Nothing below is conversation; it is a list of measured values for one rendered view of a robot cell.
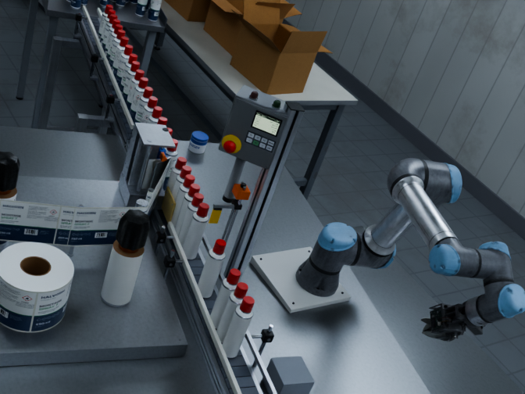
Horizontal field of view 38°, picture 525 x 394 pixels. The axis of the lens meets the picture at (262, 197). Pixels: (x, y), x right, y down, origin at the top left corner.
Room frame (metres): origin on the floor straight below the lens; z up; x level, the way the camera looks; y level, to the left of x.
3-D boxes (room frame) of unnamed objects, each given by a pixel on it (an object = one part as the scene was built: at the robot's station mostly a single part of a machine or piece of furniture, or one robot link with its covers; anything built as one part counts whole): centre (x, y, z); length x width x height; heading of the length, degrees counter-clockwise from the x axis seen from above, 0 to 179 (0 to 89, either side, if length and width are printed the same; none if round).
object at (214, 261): (1.84, 0.07, 0.98); 0.05 x 0.05 x 0.20
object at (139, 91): (2.70, 0.60, 0.98); 0.05 x 0.05 x 0.20
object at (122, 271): (1.68, 0.30, 1.03); 0.09 x 0.09 x 0.30
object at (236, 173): (2.09, 0.10, 1.18); 0.04 x 0.04 x 0.21
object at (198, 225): (1.99, 0.16, 0.98); 0.05 x 0.05 x 0.20
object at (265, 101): (2.03, 0.09, 1.38); 0.17 x 0.10 x 0.19; 87
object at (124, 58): (2.94, 0.74, 0.98); 0.05 x 0.05 x 0.20
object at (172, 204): (2.14, 0.29, 0.94); 0.10 x 0.01 x 0.09; 32
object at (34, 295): (1.53, 0.50, 0.95); 0.20 x 0.20 x 0.14
